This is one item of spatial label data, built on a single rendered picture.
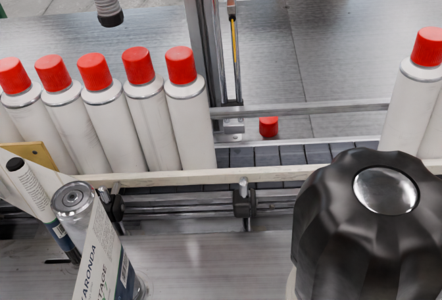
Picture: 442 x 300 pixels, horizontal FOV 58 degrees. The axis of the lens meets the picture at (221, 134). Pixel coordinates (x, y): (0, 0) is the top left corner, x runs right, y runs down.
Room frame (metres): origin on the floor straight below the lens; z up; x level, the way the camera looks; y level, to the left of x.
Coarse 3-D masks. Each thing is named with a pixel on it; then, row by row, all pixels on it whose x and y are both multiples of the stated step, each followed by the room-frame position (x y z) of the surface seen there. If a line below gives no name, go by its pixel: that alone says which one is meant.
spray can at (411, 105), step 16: (432, 32) 0.38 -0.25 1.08; (416, 48) 0.37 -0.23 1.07; (432, 48) 0.36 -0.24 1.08; (400, 64) 0.39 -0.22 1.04; (416, 64) 0.37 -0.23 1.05; (432, 64) 0.36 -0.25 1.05; (400, 80) 0.37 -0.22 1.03; (416, 80) 0.36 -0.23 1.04; (432, 80) 0.35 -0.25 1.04; (400, 96) 0.37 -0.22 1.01; (416, 96) 0.35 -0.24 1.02; (432, 96) 0.35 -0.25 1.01; (400, 112) 0.36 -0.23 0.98; (416, 112) 0.35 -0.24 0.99; (384, 128) 0.38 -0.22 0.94; (400, 128) 0.36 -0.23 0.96; (416, 128) 0.35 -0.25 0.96; (384, 144) 0.37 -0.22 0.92; (400, 144) 0.35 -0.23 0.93; (416, 144) 0.35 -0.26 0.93
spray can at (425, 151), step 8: (440, 96) 0.37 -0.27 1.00; (440, 104) 0.36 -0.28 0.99; (432, 112) 0.37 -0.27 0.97; (440, 112) 0.36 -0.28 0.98; (432, 120) 0.36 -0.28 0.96; (440, 120) 0.36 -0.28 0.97; (432, 128) 0.36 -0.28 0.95; (440, 128) 0.35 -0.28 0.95; (424, 136) 0.37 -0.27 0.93; (432, 136) 0.36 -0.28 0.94; (440, 136) 0.35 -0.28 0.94; (424, 144) 0.36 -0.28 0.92; (432, 144) 0.36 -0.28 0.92; (440, 144) 0.35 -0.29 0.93; (424, 152) 0.36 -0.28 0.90; (432, 152) 0.35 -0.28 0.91; (440, 152) 0.35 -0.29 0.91
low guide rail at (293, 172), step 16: (432, 160) 0.34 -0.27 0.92; (80, 176) 0.38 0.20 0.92; (96, 176) 0.38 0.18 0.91; (112, 176) 0.38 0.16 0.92; (128, 176) 0.37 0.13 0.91; (144, 176) 0.37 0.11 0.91; (160, 176) 0.36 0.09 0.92; (176, 176) 0.36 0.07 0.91; (192, 176) 0.36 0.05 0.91; (208, 176) 0.36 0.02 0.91; (224, 176) 0.35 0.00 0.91; (240, 176) 0.35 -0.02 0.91; (256, 176) 0.35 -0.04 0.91; (272, 176) 0.35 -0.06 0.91; (288, 176) 0.35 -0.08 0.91; (304, 176) 0.34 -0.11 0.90
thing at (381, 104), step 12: (216, 108) 0.44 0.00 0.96; (228, 108) 0.44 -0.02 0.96; (240, 108) 0.43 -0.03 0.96; (252, 108) 0.43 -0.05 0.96; (264, 108) 0.43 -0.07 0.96; (276, 108) 0.42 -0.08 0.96; (288, 108) 0.42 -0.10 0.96; (300, 108) 0.42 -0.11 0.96; (312, 108) 0.42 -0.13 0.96; (324, 108) 0.41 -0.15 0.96; (336, 108) 0.41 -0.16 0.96; (348, 108) 0.41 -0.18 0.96; (360, 108) 0.41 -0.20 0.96; (372, 108) 0.41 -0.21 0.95; (384, 108) 0.41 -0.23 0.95
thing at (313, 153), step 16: (304, 144) 0.43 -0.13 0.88; (320, 144) 0.42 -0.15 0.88; (336, 144) 0.42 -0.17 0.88; (352, 144) 0.41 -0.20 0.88; (368, 144) 0.41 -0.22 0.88; (224, 160) 0.41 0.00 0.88; (240, 160) 0.41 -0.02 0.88; (256, 160) 0.41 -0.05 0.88; (272, 160) 0.40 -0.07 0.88; (288, 160) 0.40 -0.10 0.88; (304, 160) 0.39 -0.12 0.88; (320, 160) 0.39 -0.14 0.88; (96, 192) 0.38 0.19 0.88; (128, 192) 0.37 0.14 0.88; (144, 192) 0.37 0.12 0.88; (160, 192) 0.37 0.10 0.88; (176, 192) 0.37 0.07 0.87; (192, 192) 0.36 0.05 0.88
